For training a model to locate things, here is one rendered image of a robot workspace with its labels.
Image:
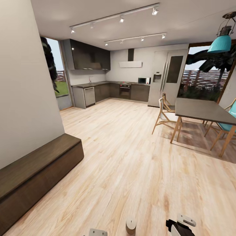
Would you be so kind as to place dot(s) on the microwave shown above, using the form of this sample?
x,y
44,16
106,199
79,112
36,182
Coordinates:
x,y
144,80

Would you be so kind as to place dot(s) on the pillar candle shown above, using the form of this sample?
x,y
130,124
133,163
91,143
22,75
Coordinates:
x,y
131,225

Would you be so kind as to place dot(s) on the range hood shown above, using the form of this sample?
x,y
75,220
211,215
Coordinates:
x,y
130,63

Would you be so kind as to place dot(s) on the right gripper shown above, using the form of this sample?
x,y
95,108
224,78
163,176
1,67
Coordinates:
x,y
169,224

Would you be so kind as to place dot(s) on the cabinet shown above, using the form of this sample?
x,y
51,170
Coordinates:
x,y
28,179
79,55
102,59

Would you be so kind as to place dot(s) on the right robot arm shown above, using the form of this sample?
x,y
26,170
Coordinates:
x,y
178,228

